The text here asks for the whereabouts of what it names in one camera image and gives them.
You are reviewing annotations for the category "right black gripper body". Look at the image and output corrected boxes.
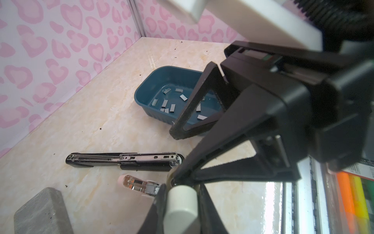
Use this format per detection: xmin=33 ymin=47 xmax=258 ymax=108
xmin=221 ymin=42 xmax=374 ymax=172

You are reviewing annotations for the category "grey stone block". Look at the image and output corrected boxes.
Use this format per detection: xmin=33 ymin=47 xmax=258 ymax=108
xmin=14 ymin=187 xmax=74 ymax=234

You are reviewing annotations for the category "teal plastic tray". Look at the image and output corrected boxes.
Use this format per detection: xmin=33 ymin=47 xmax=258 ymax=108
xmin=134 ymin=65 xmax=223 ymax=126

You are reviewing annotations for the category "highlighter marker box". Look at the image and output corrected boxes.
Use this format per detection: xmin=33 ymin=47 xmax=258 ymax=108
xmin=325 ymin=159 xmax=374 ymax=234

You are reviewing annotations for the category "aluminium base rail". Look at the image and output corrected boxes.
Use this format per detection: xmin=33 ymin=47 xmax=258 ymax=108
xmin=281 ymin=157 xmax=331 ymax=234

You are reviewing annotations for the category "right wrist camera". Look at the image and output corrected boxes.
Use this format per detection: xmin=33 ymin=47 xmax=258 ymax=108
xmin=159 ymin=0 xmax=323 ymax=51

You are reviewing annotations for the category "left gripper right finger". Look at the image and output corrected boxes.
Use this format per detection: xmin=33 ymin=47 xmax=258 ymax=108
xmin=198 ymin=184 xmax=228 ymax=234

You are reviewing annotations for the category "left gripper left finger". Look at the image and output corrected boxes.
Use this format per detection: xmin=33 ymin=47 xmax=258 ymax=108
xmin=137 ymin=184 xmax=168 ymax=234

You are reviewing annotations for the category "olive white stapler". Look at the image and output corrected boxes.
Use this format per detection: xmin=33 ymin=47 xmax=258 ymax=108
xmin=163 ymin=168 xmax=201 ymax=234

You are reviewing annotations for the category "pink white stapler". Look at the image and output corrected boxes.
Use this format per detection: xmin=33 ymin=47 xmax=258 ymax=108
xmin=117 ymin=174 xmax=161 ymax=197

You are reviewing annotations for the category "right black corrugated cable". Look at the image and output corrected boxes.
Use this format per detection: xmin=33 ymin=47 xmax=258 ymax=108
xmin=292 ymin=0 xmax=374 ymax=53

